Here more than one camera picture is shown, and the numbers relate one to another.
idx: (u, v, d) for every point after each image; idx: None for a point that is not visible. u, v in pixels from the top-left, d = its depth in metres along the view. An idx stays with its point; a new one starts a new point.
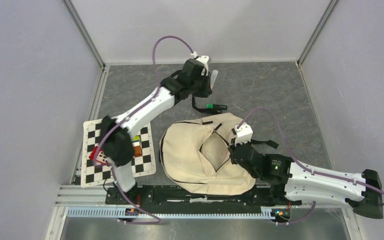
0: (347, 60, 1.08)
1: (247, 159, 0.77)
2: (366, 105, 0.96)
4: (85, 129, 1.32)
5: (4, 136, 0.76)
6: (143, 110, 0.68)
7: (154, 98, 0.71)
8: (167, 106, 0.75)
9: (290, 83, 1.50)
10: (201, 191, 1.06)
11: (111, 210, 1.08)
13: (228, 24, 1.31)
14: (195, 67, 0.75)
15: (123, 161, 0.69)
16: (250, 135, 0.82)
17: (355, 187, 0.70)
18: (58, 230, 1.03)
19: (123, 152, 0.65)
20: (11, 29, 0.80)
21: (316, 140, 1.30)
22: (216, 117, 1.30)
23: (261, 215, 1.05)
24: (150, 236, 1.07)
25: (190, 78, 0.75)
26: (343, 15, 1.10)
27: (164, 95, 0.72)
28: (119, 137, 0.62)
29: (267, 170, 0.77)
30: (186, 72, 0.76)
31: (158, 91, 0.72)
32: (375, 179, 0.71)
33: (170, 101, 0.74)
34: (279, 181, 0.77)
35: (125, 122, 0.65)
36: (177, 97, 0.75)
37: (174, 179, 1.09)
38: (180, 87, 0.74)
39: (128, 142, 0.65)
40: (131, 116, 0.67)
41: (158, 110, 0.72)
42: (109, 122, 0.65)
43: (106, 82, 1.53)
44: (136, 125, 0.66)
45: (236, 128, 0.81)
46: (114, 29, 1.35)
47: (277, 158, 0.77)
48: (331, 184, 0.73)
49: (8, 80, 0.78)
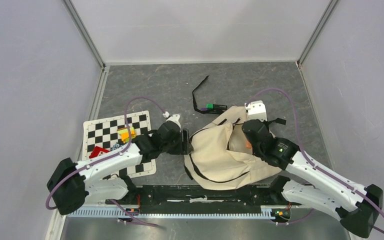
0: (347, 60, 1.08)
1: (254, 131, 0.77)
2: (366, 105, 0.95)
4: (85, 129, 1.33)
5: (4, 137, 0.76)
6: (105, 162, 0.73)
7: (122, 152, 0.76)
8: (133, 163, 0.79)
9: (290, 83, 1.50)
10: (246, 181, 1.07)
11: (111, 210, 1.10)
13: (227, 24, 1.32)
14: (169, 132, 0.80)
15: (66, 209, 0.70)
16: (260, 114, 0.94)
17: (351, 195, 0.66)
18: (58, 230, 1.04)
19: (71, 200, 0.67)
20: (12, 29, 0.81)
21: (316, 140, 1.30)
22: (228, 114, 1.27)
23: (261, 215, 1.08)
24: (150, 236, 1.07)
25: (163, 141, 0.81)
26: (343, 15, 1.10)
27: (133, 151, 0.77)
28: (73, 184, 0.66)
29: (269, 151, 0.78)
30: (160, 134, 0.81)
31: (129, 146, 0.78)
32: (379, 197, 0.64)
33: (136, 159, 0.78)
34: (278, 164, 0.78)
35: (84, 170, 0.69)
36: (145, 155, 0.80)
37: (219, 180, 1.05)
38: (148, 148, 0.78)
39: (79, 193, 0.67)
40: (92, 166, 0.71)
41: (121, 165, 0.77)
42: (67, 167, 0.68)
43: (106, 82, 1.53)
44: (94, 176, 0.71)
45: (247, 107, 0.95)
46: (114, 30, 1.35)
47: (285, 142, 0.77)
48: (328, 184, 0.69)
49: (8, 80, 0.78)
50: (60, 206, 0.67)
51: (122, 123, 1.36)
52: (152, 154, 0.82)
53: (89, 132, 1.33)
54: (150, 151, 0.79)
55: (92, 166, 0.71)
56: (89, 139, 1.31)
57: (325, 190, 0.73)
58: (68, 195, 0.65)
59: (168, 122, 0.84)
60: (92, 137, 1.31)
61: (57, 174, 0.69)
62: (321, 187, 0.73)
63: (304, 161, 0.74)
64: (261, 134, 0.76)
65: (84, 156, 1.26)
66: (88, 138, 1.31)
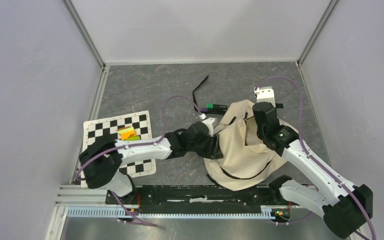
0: (347, 60, 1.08)
1: (263, 111, 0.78)
2: (366, 105, 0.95)
4: (85, 129, 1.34)
5: (4, 137, 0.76)
6: (141, 147, 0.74)
7: (156, 143, 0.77)
8: (159, 156, 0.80)
9: (290, 83, 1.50)
10: (271, 168, 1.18)
11: (111, 209, 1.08)
13: (227, 24, 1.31)
14: (197, 133, 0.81)
15: (93, 185, 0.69)
16: (268, 99, 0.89)
17: (337, 187, 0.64)
18: (58, 230, 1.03)
19: (102, 176, 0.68)
20: (12, 29, 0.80)
21: (316, 140, 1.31)
22: (232, 111, 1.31)
23: (261, 215, 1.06)
24: (150, 236, 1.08)
25: (190, 141, 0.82)
26: (343, 15, 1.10)
27: (165, 145, 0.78)
28: (113, 159, 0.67)
29: (271, 134, 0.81)
30: (188, 134, 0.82)
31: (161, 139, 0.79)
32: (365, 197, 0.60)
33: (166, 153, 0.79)
34: (276, 148, 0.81)
35: (122, 149, 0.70)
36: (173, 154, 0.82)
37: (251, 176, 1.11)
38: (176, 148, 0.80)
39: (113, 170, 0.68)
40: (130, 147, 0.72)
41: (151, 154, 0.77)
42: (106, 142, 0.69)
43: (106, 82, 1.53)
44: (130, 157, 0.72)
45: (256, 91, 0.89)
46: (114, 30, 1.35)
47: (288, 131, 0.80)
48: (317, 174, 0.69)
49: (8, 80, 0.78)
50: (90, 180, 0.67)
51: (122, 123, 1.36)
52: (179, 153, 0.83)
53: (89, 132, 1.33)
54: (177, 150, 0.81)
55: (129, 147, 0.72)
56: (89, 139, 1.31)
57: (313, 181, 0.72)
58: (104, 169, 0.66)
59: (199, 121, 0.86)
60: (92, 137, 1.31)
61: (96, 146, 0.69)
62: (311, 177, 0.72)
63: (299, 149, 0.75)
64: (269, 116, 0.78)
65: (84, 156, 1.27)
66: (88, 138, 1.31)
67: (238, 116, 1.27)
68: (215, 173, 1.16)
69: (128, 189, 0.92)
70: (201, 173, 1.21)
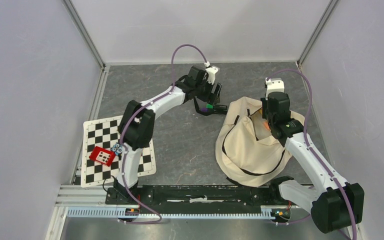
0: (347, 60, 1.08)
1: (276, 101, 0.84)
2: (366, 105, 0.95)
4: (85, 129, 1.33)
5: (3, 138, 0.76)
6: (162, 100, 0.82)
7: (171, 92, 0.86)
8: (177, 102, 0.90)
9: (290, 84, 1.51)
10: (287, 157, 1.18)
11: (111, 210, 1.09)
13: (227, 24, 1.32)
14: (199, 72, 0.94)
15: (141, 145, 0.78)
16: (278, 89, 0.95)
17: (329, 180, 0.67)
18: (58, 230, 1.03)
19: (145, 133, 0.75)
20: (12, 30, 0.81)
21: (316, 140, 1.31)
22: (232, 111, 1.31)
23: (261, 215, 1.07)
24: (150, 236, 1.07)
25: (196, 81, 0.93)
26: (343, 15, 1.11)
27: (178, 91, 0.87)
28: (147, 115, 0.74)
29: (279, 124, 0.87)
30: (192, 76, 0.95)
31: (173, 88, 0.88)
32: (353, 193, 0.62)
33: (182, 97, 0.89)
34: (280, 137, 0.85)
35: (149, 106, 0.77)
36: (187, 95, 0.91)
37: (270, 168, 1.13)
38: (188, 88, 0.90)
39: (151, 124, 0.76)
40: (154, 102, 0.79)
41: (171, 102, 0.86)
42: (135, 106, 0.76)
43: (106, 82, 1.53)
44: (158, 110, 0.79)
45: (267, 82, 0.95)
46: (114, 29, 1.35)
47: (295, 123, 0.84)
48: (313, 164, 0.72)
49: (8, 80, 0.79)
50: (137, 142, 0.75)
51: None
52: (191, 95, 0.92)
53: (89, 132, 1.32)
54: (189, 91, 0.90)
55: (153, 103, 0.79)
56: (89, 139, 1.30)
57: (309, 173, 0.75)
58: (145, 127, 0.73)
59: (194, 66, 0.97)
60: (92, 137, 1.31)
61: (128, 114, 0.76)
62: (306, 168, 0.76)
63: (302, 140, 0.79)
64: (281, 105, 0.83)
65: (84, 156, 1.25)
66: (88, 138, 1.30)
67: (241, 115, 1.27)
68: (233, 174, 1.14)
69: (136, 177, 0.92)
70: (201, 173, 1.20)
